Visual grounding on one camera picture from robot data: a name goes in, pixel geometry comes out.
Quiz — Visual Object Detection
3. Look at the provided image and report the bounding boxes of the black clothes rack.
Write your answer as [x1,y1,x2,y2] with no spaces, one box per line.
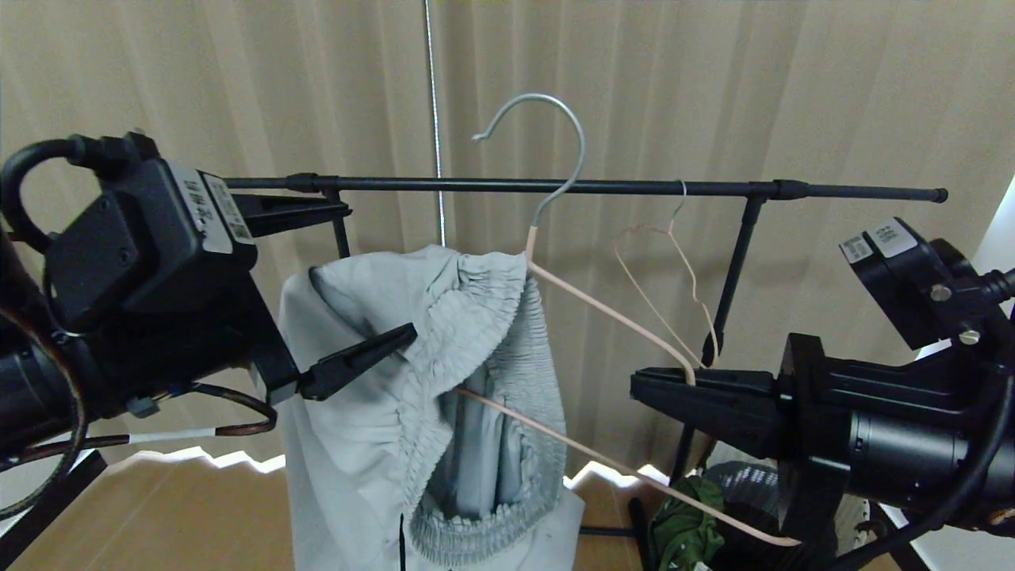
[225,174,950,571]

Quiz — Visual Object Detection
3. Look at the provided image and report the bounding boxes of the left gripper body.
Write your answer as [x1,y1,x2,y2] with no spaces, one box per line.
[79,270,304,415]

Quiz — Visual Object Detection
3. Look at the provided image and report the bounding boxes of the white laundry basket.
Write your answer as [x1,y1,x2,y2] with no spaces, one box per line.
[701,461,874,571]

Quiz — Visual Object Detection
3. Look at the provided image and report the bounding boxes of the beige curtain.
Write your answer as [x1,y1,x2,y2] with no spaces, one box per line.
[0,0,1015,486]

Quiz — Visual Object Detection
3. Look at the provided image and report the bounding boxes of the pale grey shorts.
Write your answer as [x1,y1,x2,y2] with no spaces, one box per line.
[277,243,587,571]

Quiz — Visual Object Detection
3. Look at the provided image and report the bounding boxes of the green garment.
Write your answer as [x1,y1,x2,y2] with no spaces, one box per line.
[648,475,727,571]

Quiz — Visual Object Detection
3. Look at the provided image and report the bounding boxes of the black cable with white band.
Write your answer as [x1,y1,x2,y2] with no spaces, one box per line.
[16,382,279,466]

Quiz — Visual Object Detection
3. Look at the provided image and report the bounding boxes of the braided black cable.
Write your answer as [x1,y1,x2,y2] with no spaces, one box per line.
[0,305,87,521]

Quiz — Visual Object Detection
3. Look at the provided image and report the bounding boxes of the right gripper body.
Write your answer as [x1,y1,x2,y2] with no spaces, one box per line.
[777,332,1015,542]

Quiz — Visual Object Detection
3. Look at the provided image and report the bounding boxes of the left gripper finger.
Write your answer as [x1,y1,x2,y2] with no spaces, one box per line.
[228,194,354,240]
[297,322,419,401]

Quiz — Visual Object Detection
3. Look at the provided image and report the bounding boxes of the pink clothes hanger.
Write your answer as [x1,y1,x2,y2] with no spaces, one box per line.
[614,180,722,370]
[455,93,801,549]

